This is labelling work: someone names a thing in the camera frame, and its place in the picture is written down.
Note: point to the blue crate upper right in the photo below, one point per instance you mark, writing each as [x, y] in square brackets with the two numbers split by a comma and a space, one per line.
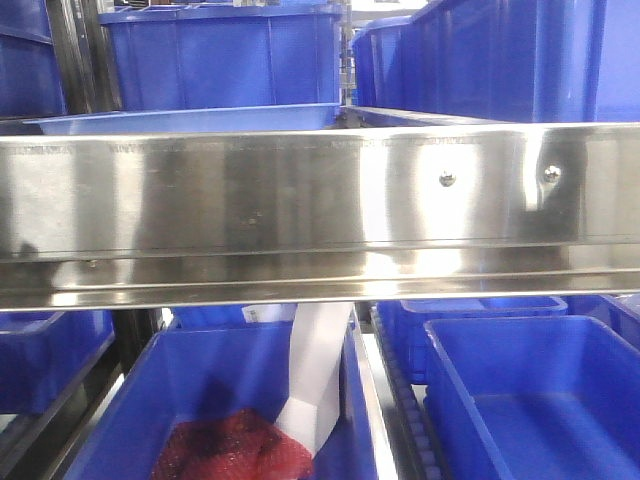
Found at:
[519, 61]

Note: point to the blue bin with red net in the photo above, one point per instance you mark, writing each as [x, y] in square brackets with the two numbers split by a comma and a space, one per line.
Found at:
[208, 374]

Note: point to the blue bin behind lower right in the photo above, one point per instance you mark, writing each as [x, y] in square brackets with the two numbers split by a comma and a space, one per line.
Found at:
[404, 322]

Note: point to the blue crate upper middle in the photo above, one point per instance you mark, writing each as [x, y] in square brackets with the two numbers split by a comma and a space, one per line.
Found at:
[213, 56]

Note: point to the blue crate upper left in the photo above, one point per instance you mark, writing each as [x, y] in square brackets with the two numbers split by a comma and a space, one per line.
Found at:
[30, 77]

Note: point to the red mesh net bag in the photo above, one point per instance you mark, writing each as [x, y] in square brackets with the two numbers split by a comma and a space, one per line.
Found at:
[241, 446]

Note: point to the blue crate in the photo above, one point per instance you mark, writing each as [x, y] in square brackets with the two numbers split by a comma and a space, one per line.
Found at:
[30, 77]
[519, 61]
[213, 56]

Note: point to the stainless steel shelf rail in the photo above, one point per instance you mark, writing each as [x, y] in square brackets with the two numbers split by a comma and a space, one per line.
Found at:
[125, 221]

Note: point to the white paper sheet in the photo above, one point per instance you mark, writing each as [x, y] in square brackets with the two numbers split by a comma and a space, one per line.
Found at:
[312, 408]

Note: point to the blue bin lower left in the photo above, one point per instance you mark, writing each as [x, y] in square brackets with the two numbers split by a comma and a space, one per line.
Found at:
[41, 352]

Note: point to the blue plastic tray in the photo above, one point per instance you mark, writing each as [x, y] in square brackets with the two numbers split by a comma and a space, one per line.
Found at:
[256, 118]

